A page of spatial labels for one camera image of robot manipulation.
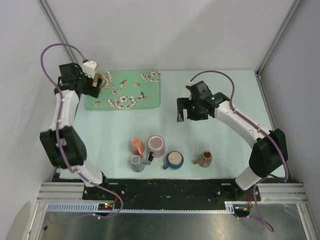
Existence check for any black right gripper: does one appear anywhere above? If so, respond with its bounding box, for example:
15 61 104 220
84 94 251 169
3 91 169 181
177 97 209 122

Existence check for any beige round mug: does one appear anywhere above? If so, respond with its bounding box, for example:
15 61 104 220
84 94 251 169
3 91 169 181
92 72 107 92

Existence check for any lilac mug black handle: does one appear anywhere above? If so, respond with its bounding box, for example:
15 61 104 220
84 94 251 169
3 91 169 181
147 135 166 161

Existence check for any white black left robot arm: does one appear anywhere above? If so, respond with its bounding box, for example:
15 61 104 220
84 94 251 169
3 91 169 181
39 59 111 200

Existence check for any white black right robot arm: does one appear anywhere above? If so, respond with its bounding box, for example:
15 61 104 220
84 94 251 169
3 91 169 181
176 81 289 201

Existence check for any dark blue mug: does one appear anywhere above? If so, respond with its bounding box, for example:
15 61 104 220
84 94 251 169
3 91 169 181
162 151 184 170

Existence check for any brown striped mug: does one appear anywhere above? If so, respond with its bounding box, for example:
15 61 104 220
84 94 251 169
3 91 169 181
192 151 213 168

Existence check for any salmon pink mug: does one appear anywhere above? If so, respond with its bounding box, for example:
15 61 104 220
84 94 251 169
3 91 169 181
131 138 145 158

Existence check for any grey blue small mug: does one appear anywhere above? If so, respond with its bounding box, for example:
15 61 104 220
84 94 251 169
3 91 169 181
131 155 152 173

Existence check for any green floral placemat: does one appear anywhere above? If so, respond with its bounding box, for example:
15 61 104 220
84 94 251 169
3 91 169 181
84 69 161 111

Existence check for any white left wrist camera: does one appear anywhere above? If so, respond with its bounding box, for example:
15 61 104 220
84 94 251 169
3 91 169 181
80 60 98 79

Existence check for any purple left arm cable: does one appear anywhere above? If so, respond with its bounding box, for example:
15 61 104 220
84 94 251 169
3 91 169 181
40 43 125 225

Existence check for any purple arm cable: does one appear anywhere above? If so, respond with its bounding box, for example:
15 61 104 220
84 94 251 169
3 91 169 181
191 70 290 232
40 43 125 225

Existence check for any left aluminium frame post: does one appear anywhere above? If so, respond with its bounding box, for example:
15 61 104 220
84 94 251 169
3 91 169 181
37 0 84 65

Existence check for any aluminium frame post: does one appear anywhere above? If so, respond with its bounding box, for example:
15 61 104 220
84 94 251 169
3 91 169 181
256 0 305 77
37 0 84 65

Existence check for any right aluminium frame post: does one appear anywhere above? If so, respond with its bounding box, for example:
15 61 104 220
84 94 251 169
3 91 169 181
256 0 305 77

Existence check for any grey slotted cable duct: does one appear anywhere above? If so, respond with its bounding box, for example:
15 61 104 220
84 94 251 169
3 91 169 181
47 202 249 214

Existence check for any aluminium front rail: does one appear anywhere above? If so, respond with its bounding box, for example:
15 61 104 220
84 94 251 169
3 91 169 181
36 182 309 204

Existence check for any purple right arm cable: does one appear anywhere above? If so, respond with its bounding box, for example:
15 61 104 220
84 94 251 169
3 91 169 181
191 70 290 232

